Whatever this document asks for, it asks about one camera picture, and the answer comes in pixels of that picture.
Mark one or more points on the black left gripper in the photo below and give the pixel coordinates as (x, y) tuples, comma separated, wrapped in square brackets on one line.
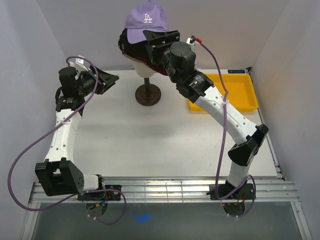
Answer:
[(107, 79)]

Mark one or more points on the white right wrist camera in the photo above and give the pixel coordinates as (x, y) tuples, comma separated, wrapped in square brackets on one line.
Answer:
[(193, 40)]

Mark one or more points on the purple baseball cap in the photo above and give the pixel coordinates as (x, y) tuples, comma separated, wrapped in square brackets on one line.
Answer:
[(148, 15)]

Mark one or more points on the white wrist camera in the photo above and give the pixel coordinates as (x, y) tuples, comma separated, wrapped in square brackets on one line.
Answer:
[(193, 40), (78, 64)]

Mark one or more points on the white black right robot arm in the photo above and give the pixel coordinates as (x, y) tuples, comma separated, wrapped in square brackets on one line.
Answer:
[(247, 136)]

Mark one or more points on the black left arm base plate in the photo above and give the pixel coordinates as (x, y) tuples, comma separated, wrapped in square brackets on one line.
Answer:
[(100, 196)]

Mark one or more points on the black cap white NY logo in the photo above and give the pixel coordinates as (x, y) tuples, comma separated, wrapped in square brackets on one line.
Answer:
[(137, 51)]

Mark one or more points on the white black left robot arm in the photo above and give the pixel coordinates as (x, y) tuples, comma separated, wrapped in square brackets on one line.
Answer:
[(58, 174)]

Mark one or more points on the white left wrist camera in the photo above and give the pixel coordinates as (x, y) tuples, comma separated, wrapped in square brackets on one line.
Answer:
[(78, 64)]

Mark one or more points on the beige mannequin head on stand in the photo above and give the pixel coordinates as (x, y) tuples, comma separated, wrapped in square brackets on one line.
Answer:
[(147, 94)]

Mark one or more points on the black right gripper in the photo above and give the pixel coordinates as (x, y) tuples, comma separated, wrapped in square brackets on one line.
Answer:
[(156, 38)]

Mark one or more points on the yellow plastic bin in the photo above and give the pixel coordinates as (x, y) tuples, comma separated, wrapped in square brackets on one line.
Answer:
[(241, 93)]

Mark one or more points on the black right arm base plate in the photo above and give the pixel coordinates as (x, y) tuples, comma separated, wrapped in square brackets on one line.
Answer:
[(246, 191)]

